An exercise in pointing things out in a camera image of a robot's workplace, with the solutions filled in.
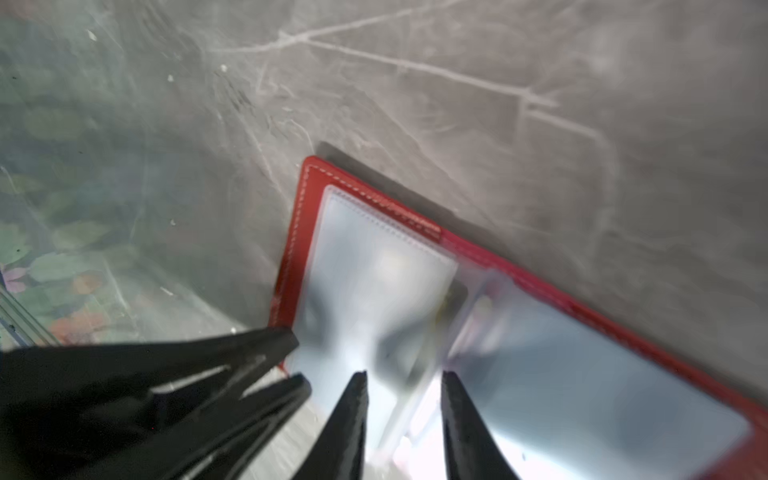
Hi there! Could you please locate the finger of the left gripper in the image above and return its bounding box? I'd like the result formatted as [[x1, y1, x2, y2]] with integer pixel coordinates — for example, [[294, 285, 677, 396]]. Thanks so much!
[[70, 374, 311, 479], [1, 328, 299, 414]]

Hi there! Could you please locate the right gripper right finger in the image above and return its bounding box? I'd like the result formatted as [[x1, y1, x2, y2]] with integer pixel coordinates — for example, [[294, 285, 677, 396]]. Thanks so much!
[[440, 371, 519, 480]]

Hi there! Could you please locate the black VIP credit card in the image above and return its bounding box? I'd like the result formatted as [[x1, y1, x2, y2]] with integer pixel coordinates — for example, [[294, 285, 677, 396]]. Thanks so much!
[[374, 280, 468, 389]]

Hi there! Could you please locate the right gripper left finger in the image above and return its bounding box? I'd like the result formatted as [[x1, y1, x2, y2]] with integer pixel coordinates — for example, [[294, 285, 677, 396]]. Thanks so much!
[[293, 371, 369, 480]]

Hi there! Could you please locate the red leather card holder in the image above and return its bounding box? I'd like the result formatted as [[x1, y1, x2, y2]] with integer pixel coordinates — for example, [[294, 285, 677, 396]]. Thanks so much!
[[270, 157, 767, 479]]

